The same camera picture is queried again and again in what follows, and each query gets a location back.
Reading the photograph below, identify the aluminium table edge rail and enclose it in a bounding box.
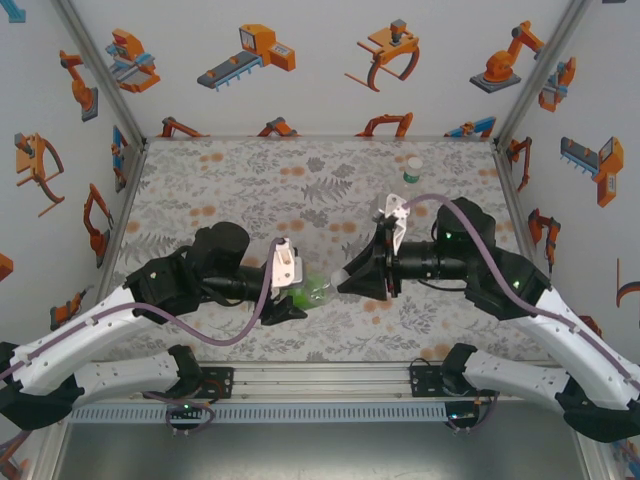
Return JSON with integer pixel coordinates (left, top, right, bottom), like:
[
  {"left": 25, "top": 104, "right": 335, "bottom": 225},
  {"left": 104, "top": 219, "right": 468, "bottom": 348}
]
[{"left": 143, "top": 133, "right": 497, "bottom": 144}]

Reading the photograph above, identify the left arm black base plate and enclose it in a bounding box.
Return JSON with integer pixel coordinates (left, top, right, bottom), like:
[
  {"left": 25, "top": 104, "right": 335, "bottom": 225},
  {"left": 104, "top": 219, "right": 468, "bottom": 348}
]
[{"left": 143, "top": 366, "right": 236, "bottom": 400}]

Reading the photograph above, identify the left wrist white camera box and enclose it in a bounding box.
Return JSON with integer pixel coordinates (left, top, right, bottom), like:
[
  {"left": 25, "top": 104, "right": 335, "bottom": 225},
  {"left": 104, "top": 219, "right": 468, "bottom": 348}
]
[{"left": 269, "top": 237, "right": 305, "bottom": 291}]

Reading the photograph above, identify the clear bottle dark green label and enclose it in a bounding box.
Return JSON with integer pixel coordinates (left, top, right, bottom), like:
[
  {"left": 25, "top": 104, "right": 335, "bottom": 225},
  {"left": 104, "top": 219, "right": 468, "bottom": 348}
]
[{"left": 396, "top": 155, "right": 426, "bottom": 201}]

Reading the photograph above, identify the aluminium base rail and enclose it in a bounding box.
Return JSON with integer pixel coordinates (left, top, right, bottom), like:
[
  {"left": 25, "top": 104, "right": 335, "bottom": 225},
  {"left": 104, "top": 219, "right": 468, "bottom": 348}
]
[{"left": 69, "top": 360, "right": 595, "bottom": 405}]

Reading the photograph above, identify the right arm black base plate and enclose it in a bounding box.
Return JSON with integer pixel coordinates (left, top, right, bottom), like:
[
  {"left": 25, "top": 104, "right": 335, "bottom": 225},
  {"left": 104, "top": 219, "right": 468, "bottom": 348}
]
[{"left": 408, "top": 360, "right": 501, "bottom": 400}]

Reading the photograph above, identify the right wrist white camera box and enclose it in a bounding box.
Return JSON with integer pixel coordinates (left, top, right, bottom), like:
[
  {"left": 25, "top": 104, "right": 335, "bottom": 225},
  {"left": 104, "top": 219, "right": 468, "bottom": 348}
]
[{"left": 369, "top": 193, "right": 412, "bottom": 255}]

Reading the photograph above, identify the aluminium frame leg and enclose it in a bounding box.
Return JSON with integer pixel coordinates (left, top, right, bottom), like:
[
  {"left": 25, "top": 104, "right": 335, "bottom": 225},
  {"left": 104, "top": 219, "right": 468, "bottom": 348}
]
[
  {"left": 30, "top": 427, "right": 71, "bottom": 480},
  {"left": 572, "top": 438, "right": 617, "bottom": 480}
]

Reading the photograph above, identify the light green label bottle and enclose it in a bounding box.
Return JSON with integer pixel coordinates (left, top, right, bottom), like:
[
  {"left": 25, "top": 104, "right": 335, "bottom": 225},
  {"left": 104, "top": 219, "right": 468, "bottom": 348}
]
[{"left": 289, "top": 271, "right": 335, "bottom": 310}]

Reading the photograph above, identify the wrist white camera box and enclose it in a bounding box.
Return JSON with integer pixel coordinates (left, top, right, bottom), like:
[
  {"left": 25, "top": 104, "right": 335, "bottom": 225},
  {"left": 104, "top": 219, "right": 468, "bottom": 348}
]
[
  {"left": 269, "top": 237, "right": 305, "bottom": 291},
  {"left": 369, "top": 193, "right": 412, "bottom": 255}
]

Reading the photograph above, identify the grey slotted cable duct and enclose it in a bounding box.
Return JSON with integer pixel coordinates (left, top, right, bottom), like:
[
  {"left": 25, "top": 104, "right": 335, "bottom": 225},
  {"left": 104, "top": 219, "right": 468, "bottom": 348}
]
[{"left": 69, "top": 402, "right": 450, "bottom": 425}]

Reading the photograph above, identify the aluminium side rail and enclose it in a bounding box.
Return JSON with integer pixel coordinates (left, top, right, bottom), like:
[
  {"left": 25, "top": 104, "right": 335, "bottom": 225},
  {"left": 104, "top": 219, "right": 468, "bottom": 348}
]
[
  {"left": 94, "top": 141, "right": 150, "bottom": 271},
  {"left": 492, "top": 143, "right": 569, "bottom": 362}
]

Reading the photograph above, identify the aluminium frame post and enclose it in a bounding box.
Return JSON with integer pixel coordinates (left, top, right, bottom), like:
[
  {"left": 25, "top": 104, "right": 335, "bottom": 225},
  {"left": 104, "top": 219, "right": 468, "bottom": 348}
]
[
  {"left": 492, "top": 0, "right": 595, "bottom": 151},
  {"left": 51, "top": 0, "right": 150, "bottom": 151}
]

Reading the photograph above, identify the floral patterned table cover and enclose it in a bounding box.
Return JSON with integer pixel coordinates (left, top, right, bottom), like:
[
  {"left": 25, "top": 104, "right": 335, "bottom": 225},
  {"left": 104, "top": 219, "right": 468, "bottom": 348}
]
[{"left": 102, "top": 139, "right": 554, "bottom": 364}]

